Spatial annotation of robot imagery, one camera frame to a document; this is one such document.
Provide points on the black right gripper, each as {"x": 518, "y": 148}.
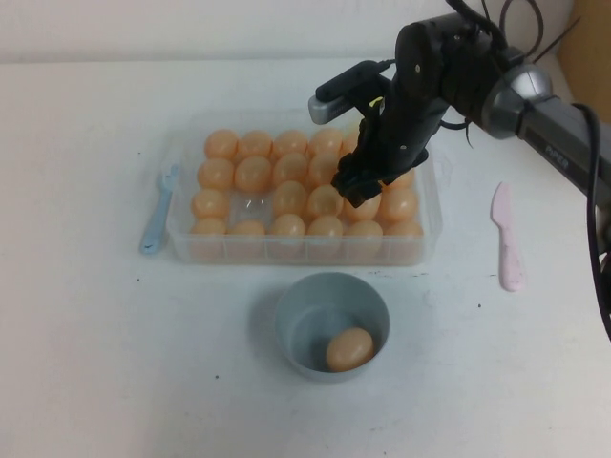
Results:
{"x": 410, "y": 110}

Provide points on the tan plastic egg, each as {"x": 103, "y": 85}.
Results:
{"x": 216, "y": 172}
{"x": 255, "y": 144}
{"x": 290, "y": 169}
{"x": 363, "y": 230}
{"x": 221, "y": 144}
{"x": 350, "y": 143}
{"x": 326, "y": 141}
{"x": 368, "y": 213}
{"x": 289, "y": 199}
{"x": 290, "y": 144}
{"x": 246, "y": 228}
{"x": 403, "y": 228}
{"x": 349, "y": 349}
{"x": 253, "y": 172}
{"x": 288, "y": 225}
{"x": 322, "y": 169}
{"x": 399, "y": 204}
{"x": 210, "y": 202}
{"x": 208, "y": 227}
{"x": 405, "y": 181}
{"x": 324, "y": 226}
{"x": 324, "y": 202}

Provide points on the clear plastic egg box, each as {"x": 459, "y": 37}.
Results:
{"x": 248, "y": 205}

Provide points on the brown cardboard box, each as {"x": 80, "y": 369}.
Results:
{"x": 592, "y": 57}

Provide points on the grey-blue round bowl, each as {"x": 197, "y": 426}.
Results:
{"x": 305, "y": 305}

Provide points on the pink plastic knife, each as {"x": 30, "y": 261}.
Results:
{"x": 507, "y": 248}

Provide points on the light blue plastic fork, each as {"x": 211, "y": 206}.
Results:
{"x": 155, "y": 224}

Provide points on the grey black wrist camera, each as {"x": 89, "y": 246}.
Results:
{"x": 334, "y": 102}

